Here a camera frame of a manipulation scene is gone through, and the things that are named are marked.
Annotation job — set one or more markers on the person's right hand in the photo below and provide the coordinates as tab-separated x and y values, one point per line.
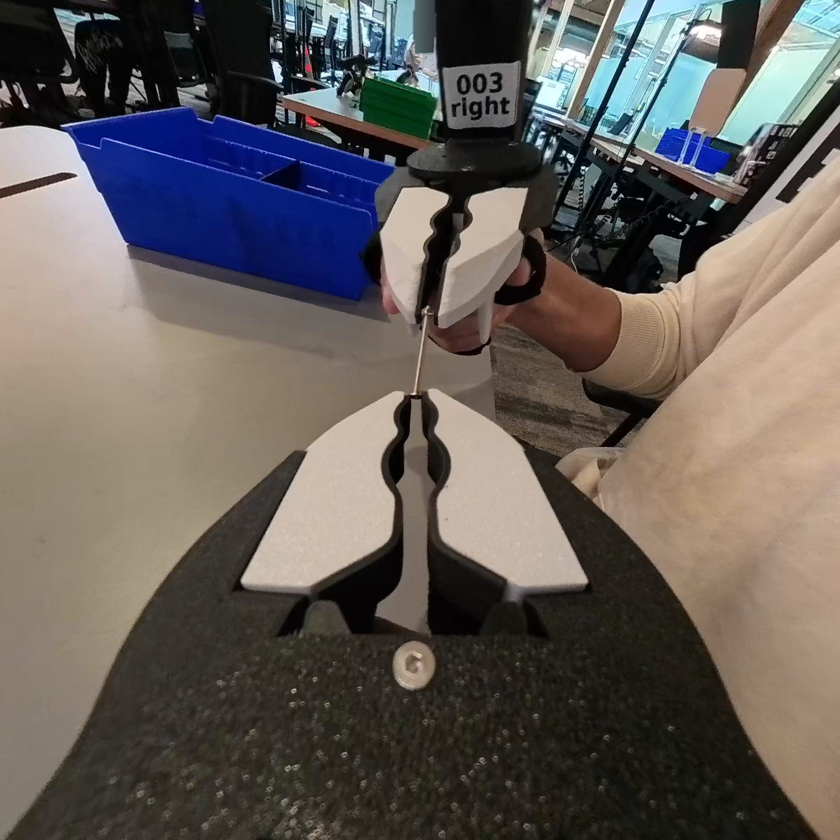
551	295

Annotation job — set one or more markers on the black device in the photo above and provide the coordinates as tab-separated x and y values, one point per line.
354	75

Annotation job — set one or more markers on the black light stand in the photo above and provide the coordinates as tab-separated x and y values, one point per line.
646	79

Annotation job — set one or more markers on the person's right forearm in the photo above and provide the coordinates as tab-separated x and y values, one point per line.
689	315

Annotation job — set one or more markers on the black office chair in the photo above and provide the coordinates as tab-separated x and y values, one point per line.
246	59

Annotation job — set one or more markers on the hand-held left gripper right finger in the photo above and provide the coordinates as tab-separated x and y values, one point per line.
505	518

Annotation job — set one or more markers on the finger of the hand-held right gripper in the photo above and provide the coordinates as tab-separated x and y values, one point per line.
485	256
407	256

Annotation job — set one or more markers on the green stacked plastic bins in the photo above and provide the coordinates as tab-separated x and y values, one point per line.
397	105

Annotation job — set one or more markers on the person's torso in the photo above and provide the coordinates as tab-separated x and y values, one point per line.
754	590

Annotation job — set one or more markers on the black white marker board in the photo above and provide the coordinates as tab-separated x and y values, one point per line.
810	164

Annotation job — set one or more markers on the blue plastic bin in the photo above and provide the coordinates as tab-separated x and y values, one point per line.
229	229
695	151

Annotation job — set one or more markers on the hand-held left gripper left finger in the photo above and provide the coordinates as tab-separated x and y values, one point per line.
325	518

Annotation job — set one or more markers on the orange traffic cone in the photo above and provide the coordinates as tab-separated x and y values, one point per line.
307	60

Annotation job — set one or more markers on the cardboard panel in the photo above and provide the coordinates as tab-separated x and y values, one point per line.
720	111

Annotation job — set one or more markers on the wooden desk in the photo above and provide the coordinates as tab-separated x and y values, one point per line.
328	108

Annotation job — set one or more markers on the thin metal nail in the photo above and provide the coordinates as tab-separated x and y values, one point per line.
420	354

